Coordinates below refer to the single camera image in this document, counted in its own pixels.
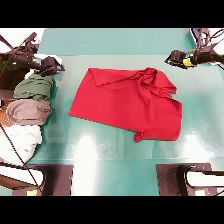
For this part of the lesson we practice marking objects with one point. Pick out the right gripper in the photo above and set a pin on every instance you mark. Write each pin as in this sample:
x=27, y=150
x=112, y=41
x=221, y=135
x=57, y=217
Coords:
x=176, y=59

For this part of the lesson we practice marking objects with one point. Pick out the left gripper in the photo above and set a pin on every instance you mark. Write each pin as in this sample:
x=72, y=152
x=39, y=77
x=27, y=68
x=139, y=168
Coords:
x=51, y=66

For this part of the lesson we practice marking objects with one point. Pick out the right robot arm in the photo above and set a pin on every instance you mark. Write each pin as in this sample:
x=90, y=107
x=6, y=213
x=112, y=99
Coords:
x=208, y=56

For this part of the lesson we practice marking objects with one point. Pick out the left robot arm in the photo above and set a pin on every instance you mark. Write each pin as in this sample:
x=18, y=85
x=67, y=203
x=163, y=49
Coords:
x=13, y=65

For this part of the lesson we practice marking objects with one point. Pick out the green garment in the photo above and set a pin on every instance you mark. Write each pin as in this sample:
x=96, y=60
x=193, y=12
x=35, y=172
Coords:
x=33, y=87

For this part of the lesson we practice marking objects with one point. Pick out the red T-shirt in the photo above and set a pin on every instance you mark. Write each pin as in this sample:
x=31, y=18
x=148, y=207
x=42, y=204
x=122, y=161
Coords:
x=126, y=106

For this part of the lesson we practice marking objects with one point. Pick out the white garment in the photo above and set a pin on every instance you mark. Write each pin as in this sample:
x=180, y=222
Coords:
x=20, y=141

